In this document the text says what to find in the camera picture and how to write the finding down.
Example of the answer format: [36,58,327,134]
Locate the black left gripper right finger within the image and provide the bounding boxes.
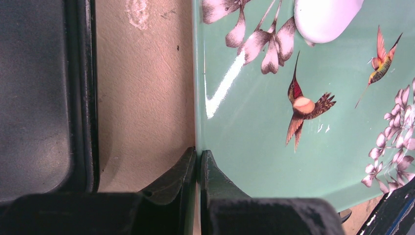
[200,150,344,235]

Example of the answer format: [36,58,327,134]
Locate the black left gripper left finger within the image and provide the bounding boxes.
[0,147,197,235]

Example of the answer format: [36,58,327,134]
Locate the green floral tray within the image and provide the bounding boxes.
[192,0,415,211]

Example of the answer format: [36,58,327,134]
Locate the black plastic tray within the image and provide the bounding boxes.
[0,0,99,205]

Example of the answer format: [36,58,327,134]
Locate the white dough ball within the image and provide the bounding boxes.
[294,0,364,44]

